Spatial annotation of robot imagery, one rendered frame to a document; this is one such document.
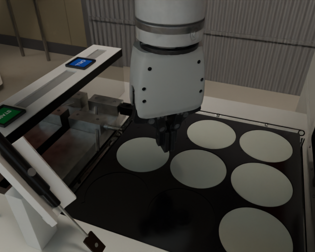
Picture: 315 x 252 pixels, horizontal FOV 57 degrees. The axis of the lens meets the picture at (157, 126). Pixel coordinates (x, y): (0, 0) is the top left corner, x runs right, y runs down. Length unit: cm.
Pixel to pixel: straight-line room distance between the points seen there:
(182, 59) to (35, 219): 25
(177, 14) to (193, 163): 29
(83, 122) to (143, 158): 17
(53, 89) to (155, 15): 39
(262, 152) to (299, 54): 215
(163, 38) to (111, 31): 276
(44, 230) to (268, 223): 31
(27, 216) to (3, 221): 9
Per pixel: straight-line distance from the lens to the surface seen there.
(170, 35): 34
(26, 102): 66
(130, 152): 56
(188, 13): 34
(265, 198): 51
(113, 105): 69
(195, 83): 40
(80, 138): 64
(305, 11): 261
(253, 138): 62
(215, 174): 52
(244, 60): 274
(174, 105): 40
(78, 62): 78
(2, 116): 61
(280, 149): 61
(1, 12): 405
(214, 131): 62
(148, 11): 34
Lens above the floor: 126
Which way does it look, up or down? 35 degrees down
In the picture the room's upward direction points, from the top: straight up
